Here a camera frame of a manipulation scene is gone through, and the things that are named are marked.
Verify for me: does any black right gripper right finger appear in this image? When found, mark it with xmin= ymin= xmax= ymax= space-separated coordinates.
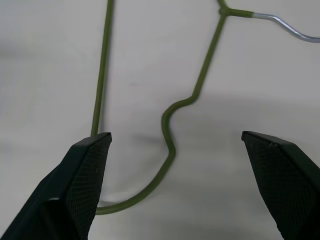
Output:
xmin=241 ymin=130 xmax=320 ymax=240

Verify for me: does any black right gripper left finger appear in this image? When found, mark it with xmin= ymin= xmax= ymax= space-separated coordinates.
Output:
xmin=0 ymin=132 xmax=113 ymax=240

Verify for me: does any green wire hanger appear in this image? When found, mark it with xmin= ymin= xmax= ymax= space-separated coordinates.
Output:
xmin=90 ymin=0 xmax=320 ymax=216

